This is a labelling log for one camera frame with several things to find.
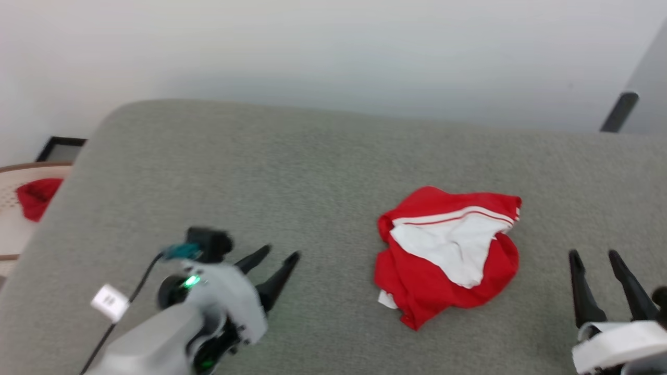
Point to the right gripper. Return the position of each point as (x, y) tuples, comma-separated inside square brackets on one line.
[(620, 344)]

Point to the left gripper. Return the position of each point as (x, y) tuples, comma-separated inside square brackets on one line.
[(229, 297)]

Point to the red Bulls basketball jersey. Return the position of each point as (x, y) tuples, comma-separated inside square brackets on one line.
[(432, 281)]

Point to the grey panel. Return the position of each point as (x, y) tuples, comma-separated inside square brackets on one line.
[(651, 83)]

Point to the red cloth in basket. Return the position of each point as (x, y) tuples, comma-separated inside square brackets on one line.
[(36, 198)]

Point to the beige laundry basket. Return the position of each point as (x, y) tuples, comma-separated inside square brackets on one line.
[(10, 234)]

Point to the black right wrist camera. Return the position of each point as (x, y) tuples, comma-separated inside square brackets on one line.
[(661, 307)]

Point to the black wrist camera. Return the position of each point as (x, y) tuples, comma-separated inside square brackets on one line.
[(661, 307), (211, 244)]

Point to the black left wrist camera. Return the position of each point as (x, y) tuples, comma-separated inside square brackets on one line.
[(211, 244)]

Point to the dark grey post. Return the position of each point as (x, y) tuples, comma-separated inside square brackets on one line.
[(619, 112)]

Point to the black picture frame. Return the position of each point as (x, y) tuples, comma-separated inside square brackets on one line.
[(46, 150)]

